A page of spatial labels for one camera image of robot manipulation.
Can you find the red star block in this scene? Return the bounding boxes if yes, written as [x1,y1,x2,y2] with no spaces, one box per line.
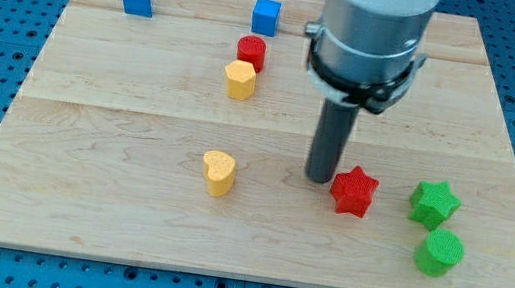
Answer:
[330,165,379,218]

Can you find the green star block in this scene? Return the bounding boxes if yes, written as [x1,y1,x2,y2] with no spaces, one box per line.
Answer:
[409,180,461,231]

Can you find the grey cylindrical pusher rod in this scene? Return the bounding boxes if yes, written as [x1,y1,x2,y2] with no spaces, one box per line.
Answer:
[304,99,359,184]

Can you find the green cylinder block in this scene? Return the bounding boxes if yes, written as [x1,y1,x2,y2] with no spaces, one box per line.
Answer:
[413,228,465,278]

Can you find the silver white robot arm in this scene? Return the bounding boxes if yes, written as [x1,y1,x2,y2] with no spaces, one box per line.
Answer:
[304,0,440,184]

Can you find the light wooden board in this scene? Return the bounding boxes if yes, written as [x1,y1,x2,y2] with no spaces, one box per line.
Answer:
[0,0,515,288]

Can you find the black clamp ring mount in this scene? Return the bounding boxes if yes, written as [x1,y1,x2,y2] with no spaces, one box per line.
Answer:
[307,40,426,115]

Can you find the blue triangle block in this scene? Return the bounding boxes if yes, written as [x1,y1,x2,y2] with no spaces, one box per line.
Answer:
[122,0,153,18]

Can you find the blue cube block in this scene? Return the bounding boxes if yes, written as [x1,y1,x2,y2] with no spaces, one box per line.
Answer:
[251,0,281,37]

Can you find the red cylinder block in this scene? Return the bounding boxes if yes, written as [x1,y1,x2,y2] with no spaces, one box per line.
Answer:
[236,35,267,73]

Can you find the yellow heart block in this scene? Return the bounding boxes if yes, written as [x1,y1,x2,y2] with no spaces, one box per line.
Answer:
[203,150,237,198]

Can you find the yellow hexagon block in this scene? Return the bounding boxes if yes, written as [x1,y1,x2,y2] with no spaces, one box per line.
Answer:
[224,59,257,101]

